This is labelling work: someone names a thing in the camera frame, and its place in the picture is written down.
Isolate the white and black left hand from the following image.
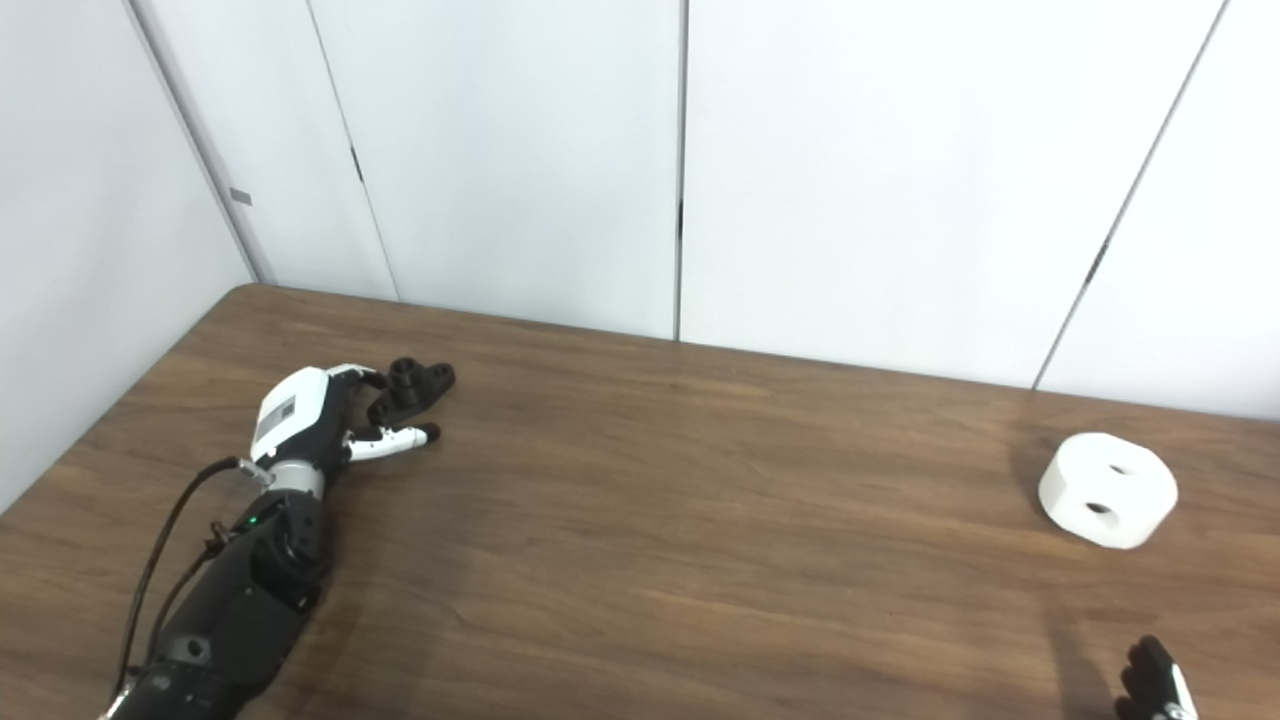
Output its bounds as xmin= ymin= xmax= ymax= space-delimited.
xmin=247 ymin=364 xmax=442 ymax=471

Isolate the white and black right hand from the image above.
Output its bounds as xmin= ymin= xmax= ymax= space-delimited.
xmin=1115 ymin=636 xmax=1199 ymax=720

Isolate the black flanged holder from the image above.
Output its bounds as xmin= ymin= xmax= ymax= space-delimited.
xmin=366 ymin=357 xmax=457 ymax=429

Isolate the round white piece with holes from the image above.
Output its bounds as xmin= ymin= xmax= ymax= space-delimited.
xmin=1037 ymin=432 xmax=1179 ymax=551

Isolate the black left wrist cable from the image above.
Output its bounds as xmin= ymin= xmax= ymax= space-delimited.
xmin=110 ymin=457 xmax=271 ymax=701

